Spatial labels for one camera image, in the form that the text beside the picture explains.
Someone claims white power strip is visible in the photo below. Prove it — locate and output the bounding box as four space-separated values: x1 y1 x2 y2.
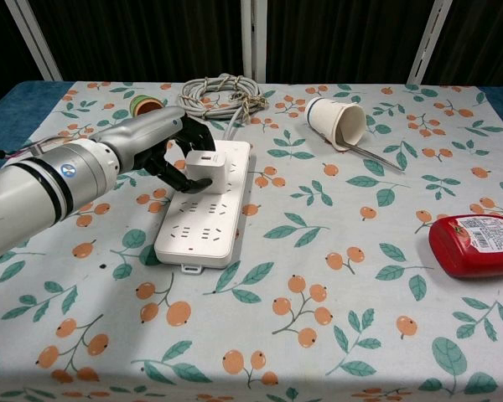
153 139 253 276

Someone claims white cable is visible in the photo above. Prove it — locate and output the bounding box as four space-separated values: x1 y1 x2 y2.
179 73 270 142

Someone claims floral printed tablecloth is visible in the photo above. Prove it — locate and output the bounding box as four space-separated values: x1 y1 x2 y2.
0 80 503 402

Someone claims white square plug charger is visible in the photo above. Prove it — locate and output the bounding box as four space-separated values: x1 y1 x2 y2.
184 151 228 195

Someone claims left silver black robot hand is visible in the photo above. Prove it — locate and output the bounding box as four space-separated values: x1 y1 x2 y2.
89 105 217 194

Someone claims red ketchup bottle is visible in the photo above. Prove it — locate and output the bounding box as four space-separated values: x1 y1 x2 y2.
428 214 503 279

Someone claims white paper cup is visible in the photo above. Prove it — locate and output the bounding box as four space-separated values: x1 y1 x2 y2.
304 96 367 153

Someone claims black pleated curtain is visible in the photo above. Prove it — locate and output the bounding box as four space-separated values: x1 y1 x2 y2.
0 0 503 115

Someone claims white metal frame post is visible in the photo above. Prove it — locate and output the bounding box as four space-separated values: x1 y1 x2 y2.
405 0 454 87
240 0 270 83
3 0 65 82

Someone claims small green brown cup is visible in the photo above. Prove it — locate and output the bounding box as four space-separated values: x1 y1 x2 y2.
129 94 165 118

